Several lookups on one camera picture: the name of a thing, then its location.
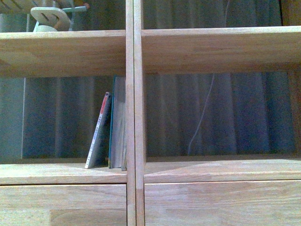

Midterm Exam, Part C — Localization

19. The white covered book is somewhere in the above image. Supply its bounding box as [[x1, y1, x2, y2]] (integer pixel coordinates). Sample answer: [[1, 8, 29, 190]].
[[85, 92, 112, 169]]

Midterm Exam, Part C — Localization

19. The right wooden shelf unit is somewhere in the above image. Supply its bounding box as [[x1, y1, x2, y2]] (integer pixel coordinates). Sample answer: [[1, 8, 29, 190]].
[[133, 0, 301, 226]]

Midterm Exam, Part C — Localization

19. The wooden shelf unit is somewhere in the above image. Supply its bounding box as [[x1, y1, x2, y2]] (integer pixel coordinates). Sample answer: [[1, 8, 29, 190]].
[[133, 0, 301, 226], [0, 0, 136, 226]]

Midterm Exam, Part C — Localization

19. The left wooden shelf unit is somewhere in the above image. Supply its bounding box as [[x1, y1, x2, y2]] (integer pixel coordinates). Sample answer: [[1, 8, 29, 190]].
[[0, 0, 136, 226]]

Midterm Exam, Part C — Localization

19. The teal covered book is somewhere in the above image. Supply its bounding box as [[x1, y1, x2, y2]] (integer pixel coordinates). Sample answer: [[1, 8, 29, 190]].
[[109, 75, 126, 169]]

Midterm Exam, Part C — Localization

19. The thin book beside divider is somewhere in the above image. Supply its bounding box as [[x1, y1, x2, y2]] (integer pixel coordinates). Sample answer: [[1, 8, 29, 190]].
[[121, 139, 127, 171]]

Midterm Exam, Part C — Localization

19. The wooden toy figure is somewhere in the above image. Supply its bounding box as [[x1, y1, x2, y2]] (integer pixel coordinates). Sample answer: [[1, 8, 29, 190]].
[[31, 7, 71, 32]]

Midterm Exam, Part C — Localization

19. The thin white cord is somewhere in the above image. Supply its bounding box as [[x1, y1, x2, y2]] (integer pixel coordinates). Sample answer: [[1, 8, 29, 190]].
[[187, 0, 231, 156]]

